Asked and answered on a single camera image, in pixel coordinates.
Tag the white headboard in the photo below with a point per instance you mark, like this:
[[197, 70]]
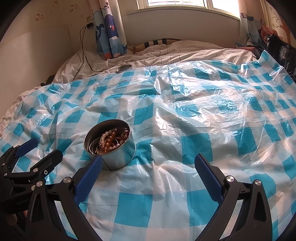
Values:
[[180, 25]]

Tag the round metal tin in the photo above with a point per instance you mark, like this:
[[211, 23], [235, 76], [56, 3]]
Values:
[[120, 155]]

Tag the black plastic bag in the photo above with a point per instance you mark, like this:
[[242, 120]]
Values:
[[279, 53]]

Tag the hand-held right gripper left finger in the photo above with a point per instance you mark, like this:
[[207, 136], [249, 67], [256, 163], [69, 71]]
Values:
[[89, 178]]

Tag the black wall charger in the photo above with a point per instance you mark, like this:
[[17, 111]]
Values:
[[90, 25]]

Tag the person's left hand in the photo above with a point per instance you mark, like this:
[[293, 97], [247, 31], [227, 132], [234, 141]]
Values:
[[12, 219]]

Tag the striped pillow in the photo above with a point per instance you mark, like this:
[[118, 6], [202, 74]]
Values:
[[157, 42]]

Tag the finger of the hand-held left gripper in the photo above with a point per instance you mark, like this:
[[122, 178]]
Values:
[[49, 161], [26, 146]]

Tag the round metal tin lid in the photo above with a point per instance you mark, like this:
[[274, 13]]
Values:
[[123, 68]]

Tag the blue printed curtain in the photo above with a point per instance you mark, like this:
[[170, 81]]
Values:
[[112, 34]]

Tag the set of thin metal bangles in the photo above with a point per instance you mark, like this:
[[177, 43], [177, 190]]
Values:
[[93, 148]]

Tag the blue checked plastic sheet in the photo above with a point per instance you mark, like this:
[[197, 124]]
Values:
[[173, 129]]

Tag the dark bundle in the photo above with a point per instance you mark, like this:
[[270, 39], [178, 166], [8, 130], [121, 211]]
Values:
[[48, 80]]

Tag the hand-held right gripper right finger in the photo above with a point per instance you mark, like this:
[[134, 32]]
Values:
[[208, 178]]

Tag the window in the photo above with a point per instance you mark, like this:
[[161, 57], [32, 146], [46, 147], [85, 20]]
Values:
[[175, 3]]

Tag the red cloth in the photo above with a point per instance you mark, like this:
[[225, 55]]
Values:
[[265, 31]]

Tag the pale printed curtain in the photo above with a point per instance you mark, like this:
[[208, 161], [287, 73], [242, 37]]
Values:
[[251, 30]]

